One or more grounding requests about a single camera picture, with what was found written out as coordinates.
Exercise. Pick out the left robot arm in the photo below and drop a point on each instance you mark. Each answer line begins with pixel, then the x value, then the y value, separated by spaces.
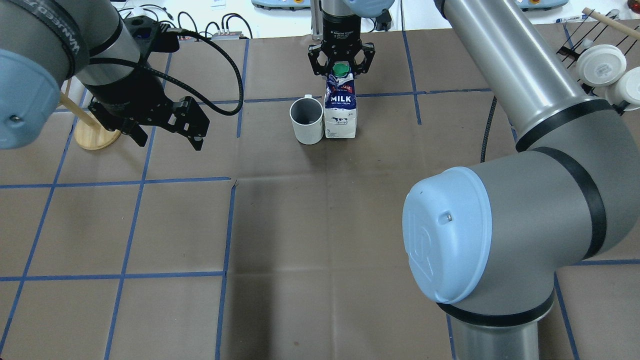
pixel 46 42

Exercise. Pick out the white mug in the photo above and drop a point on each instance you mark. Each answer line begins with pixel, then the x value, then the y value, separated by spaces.
pixel 306 115

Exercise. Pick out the aluminium frame post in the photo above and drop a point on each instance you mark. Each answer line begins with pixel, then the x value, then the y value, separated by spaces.
pixel 316 20

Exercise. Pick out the white cup on rack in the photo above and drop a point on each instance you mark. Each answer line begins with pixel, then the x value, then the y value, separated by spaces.
pixel 601 65
pixel 625 93

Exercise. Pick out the wooden mug tree stand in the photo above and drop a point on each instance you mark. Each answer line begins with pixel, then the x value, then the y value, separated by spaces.
pixel 89 134

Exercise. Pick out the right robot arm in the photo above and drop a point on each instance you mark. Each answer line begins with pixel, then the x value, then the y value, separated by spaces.
pixel 484 242

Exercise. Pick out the black wire dish rack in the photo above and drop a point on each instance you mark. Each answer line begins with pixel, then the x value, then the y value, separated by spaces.
pixel 583 32

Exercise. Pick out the wooden stick on rack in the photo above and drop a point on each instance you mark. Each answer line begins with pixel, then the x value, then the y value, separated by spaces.
pixel 620 27

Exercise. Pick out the blue white milk carton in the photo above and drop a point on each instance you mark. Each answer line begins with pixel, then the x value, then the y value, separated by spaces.
pixel 340 103

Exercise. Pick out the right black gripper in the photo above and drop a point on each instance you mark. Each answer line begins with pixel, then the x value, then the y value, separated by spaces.
pixel 340 27

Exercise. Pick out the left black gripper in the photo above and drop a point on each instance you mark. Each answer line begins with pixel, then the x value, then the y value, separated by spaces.
pixel 121 91

